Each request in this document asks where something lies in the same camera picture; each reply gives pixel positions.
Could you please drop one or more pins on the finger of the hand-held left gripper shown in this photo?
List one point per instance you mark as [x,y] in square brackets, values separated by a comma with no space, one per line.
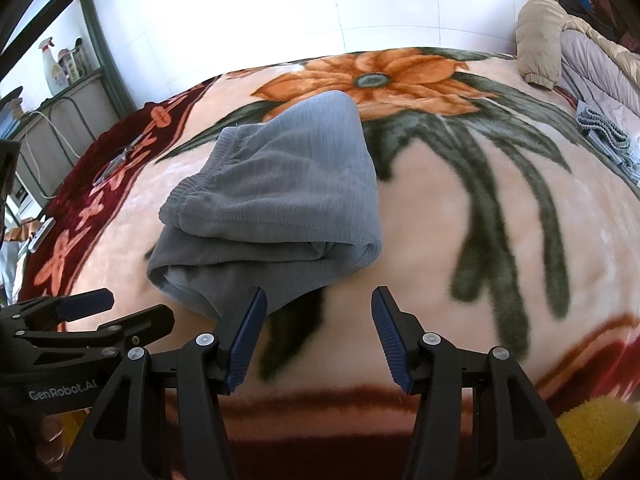
[87,302]
[145,322]

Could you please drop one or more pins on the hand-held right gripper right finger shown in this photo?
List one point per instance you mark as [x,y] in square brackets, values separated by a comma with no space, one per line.
[392,345]

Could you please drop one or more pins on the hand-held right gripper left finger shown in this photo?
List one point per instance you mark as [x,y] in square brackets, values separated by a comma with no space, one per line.
[245,345]

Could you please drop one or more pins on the grey pants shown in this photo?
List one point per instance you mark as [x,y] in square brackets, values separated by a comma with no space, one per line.
[280,185]

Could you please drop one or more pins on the person's left hand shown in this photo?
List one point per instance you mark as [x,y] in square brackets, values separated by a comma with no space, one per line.
[52,440]

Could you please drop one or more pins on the white remote with round dial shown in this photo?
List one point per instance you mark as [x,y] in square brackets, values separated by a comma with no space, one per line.
[42,234]

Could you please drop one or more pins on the brown cloth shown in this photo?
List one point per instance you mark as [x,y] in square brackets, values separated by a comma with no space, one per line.
[22,230]

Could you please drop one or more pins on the floral plush blanket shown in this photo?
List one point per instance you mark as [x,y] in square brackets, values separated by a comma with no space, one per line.
[450,260]

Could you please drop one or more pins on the red grey hand grip exerciser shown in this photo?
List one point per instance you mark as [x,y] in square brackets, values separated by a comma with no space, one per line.
[117,162]

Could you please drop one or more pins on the yellow towel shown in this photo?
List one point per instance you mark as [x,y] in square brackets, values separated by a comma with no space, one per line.
[595,430]

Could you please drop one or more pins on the white spray bottle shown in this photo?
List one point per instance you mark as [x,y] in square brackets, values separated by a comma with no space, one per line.
[54,72]

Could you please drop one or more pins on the small pink-capped bottle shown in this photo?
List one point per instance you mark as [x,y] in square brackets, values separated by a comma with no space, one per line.
[65,62]

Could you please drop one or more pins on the dark-capped bottle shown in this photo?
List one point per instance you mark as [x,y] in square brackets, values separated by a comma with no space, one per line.
[82,60]

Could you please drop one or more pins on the grey knit cloth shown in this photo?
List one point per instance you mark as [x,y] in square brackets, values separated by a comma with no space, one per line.
[602,132]

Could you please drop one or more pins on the grey pink quilted jacket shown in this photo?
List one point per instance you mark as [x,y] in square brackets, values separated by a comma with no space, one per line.
[595,75]

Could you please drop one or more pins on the beige down jacket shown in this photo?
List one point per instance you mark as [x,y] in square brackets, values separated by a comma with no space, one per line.
[537,35]

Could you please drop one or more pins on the dark clothes pile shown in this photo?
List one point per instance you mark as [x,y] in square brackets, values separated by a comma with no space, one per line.
[607,7]

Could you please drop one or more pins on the green metal bed frame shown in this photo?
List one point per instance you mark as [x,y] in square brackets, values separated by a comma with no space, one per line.
[107,60]

